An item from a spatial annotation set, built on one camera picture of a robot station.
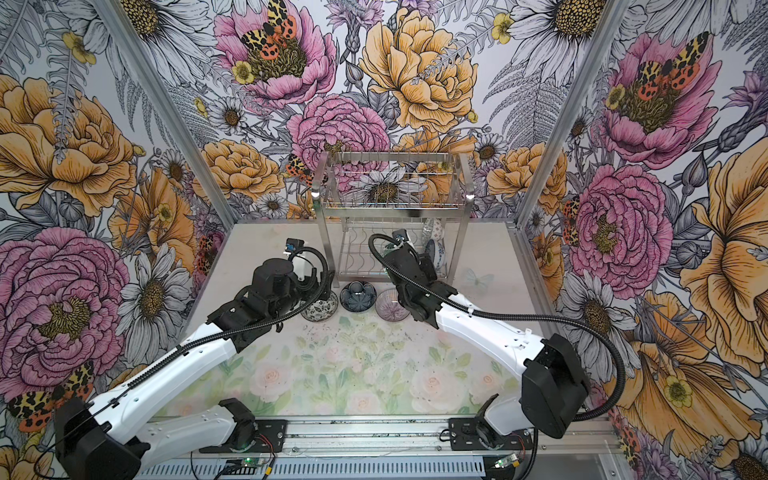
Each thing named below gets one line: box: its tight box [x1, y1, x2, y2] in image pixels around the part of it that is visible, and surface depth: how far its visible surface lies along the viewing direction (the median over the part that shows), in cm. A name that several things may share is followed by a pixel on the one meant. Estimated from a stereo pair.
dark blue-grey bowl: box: [339, 280, 378, 313], surface depth 99 cm
